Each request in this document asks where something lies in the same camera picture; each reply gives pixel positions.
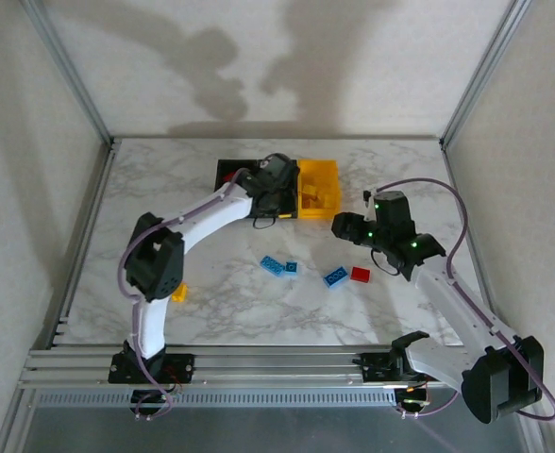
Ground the yellow plastic bin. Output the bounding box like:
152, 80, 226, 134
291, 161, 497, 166
297, 159, 344, 221

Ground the long blue lego brick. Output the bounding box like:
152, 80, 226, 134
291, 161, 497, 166
260, 256, 287, 277

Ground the slotted metal strip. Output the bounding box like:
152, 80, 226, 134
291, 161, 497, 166
36, 391, 396, 407

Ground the black right gripper cable loop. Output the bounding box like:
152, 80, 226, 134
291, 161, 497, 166
370, 248, 400, 277

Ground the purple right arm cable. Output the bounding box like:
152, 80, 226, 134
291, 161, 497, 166
376, 176, 555, 421

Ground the aluminium side rail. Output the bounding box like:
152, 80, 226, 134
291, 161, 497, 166
440, 141, 501, 331
45, 141, 121, 350

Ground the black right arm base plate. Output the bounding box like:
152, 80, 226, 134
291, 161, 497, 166
360, 351, 429, 383

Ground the wide aluminium base rail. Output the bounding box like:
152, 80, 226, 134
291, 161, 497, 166
20, 344, 448, 393

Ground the aluminium frame post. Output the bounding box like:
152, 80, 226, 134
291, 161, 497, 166
20, 0, 116, 147
440, 0, 530, 148

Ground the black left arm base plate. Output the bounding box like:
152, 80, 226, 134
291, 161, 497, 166
108, 352, 196, 384

